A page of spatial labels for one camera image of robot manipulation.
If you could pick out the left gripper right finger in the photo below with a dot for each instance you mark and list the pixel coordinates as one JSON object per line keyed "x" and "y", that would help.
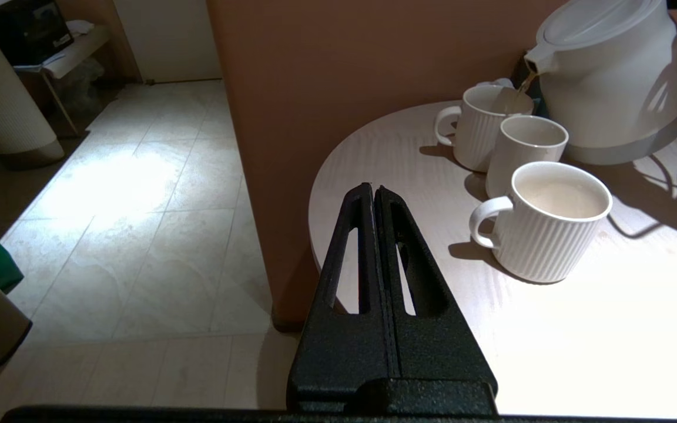
{"x": 438, "y": 352}

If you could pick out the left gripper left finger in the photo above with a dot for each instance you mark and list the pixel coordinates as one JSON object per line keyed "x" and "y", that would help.
{"x": 338, "y": 352}

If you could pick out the white electric kettle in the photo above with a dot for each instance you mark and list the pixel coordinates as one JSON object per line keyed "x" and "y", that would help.
{"x": 609, "y": 88}

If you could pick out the white ribbed mug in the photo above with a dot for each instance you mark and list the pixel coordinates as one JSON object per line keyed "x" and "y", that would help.
{"x": 479, "y": 141}
{"x": 544, "y": 247}

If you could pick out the small smooth white cup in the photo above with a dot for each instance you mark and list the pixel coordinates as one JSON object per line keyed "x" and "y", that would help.
{"x": 512, "y": 158}

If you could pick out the clear plastic bag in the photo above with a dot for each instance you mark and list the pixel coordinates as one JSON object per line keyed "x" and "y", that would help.
{"x": 80, "y": 88}

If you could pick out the small side table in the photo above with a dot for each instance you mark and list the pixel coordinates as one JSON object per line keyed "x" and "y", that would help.
{"x": 80, "y": 50}

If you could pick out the black box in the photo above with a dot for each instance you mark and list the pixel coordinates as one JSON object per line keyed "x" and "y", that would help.
{"x": 27, "y": 32}

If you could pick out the white ribbed basin pedestal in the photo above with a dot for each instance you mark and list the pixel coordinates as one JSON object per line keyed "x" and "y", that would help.
{"x": 3, "y": 100}

